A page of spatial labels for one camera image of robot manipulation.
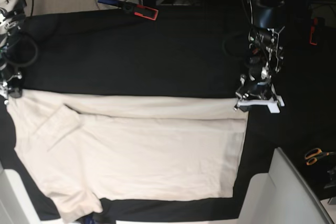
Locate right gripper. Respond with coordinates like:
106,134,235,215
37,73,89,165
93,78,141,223
1,63,23,99

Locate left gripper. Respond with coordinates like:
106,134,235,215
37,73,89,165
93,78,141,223
235,74,276,101

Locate cream white T-shirt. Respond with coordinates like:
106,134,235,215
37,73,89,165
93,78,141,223
7,90,248,223

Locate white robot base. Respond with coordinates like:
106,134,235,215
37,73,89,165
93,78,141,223
111,146,335,223
1,167,62,224

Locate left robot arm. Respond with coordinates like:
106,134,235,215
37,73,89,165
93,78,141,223
236,0,286,105

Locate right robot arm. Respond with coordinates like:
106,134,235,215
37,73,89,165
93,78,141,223
1,0,39,105

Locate black table cloth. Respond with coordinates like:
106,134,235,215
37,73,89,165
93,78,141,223
0,7,336,222

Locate orange black clamp right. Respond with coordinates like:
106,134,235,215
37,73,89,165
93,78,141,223
309,17,325,46

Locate blue orange clamp top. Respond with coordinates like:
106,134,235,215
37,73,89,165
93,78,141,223
98,0,159,20

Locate orange handled scissors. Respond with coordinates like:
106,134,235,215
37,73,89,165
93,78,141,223
304,148,335,166

